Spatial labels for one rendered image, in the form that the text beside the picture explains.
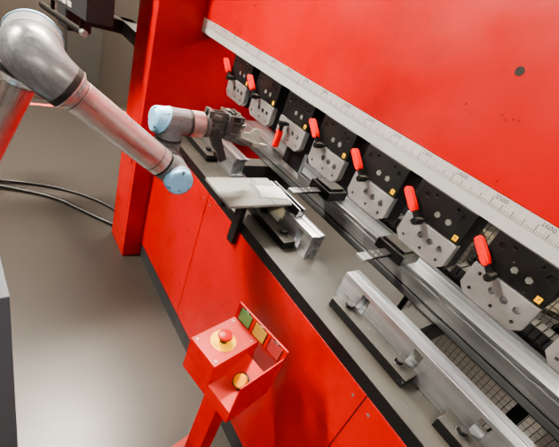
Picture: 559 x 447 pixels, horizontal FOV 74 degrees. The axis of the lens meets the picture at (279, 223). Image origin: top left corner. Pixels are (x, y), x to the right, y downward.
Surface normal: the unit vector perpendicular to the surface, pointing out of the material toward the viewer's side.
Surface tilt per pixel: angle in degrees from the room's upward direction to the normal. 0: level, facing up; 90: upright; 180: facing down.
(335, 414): 90
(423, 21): 90
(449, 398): 90
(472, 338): 90
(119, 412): 0
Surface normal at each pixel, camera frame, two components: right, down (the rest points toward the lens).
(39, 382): 0.33, -0.80
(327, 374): -0.78, 0.07
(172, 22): 0.54, 0.58
